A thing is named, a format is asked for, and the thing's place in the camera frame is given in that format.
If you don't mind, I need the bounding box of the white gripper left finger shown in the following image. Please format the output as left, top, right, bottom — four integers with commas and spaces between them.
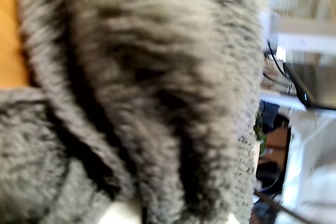
98, 201, 142, 224

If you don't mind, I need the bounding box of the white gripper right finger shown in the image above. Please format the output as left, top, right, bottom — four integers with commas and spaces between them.
226, 212, 241, 224

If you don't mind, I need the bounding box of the grey terry cleaning cloth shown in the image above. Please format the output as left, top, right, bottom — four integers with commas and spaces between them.
0, 0, 269, 224

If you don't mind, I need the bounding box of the green potted plant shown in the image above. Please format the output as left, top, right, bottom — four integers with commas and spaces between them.
253, 112, 268, 156

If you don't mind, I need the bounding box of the black laptop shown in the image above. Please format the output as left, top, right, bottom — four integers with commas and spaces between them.
282, 60, 336, 111

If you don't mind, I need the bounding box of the thin black cable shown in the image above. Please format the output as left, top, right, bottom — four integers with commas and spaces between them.
265, 39, 287, 78

